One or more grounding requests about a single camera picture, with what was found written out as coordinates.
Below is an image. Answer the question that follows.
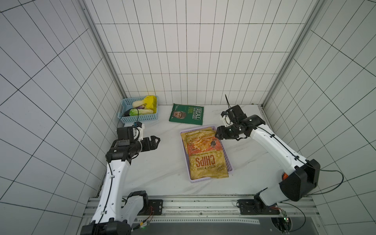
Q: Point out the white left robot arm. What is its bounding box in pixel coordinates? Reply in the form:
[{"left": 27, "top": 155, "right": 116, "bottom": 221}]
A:
[{"left": 80, "top": 121, "right": 160, "bottom": 235}]

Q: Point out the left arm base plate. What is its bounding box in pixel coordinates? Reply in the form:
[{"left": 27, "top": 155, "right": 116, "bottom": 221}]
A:
[{"left": 138, "top": 199, "right": 164, "bottom": 215}]

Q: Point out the toy eggplant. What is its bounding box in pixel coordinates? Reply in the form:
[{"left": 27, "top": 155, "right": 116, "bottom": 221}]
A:
[{"left": 123, "top": 109, "right": 131, "bottom": 117}]

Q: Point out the brown orange chips bag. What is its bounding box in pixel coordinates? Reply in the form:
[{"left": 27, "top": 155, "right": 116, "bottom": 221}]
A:
[{"left": 180, "top": 127, "right": 230, "bottom": 180}]

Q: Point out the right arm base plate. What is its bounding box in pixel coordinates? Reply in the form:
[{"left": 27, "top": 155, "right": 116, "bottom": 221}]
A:
[{"left": 236, "top": 199, "right": 280, "bottom": 215}]

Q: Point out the yellow snack bag in basket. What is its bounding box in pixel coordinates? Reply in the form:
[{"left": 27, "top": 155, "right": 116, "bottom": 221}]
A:
[{"left": 143, "top": 96, "right": 157, "bottom": 113}]

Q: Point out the blue plastic basket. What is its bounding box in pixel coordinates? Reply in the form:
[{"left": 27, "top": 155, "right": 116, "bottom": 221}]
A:
[{"left": 117, "top": 97, "right": 158, "bottom": 123}]

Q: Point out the green REAL chips bag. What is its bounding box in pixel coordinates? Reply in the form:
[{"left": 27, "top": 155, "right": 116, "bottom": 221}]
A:
[{"left": 169, "top": 103, "right": 204, "bottom": 125}]

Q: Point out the purple plastic basket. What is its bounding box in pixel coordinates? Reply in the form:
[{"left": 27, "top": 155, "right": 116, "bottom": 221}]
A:
[{"left": 180, "top": 124, "right": 234, "bottom": 183}]

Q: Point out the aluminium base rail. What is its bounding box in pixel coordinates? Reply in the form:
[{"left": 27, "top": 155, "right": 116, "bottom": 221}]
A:
[{"left": 81, "top": 195, "right": 319, "bottom": 226}]

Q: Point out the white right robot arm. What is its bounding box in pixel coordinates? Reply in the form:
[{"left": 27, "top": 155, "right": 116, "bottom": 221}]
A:
[{"left": 215, "top": 105, "right": 320, "bottom": 207}]

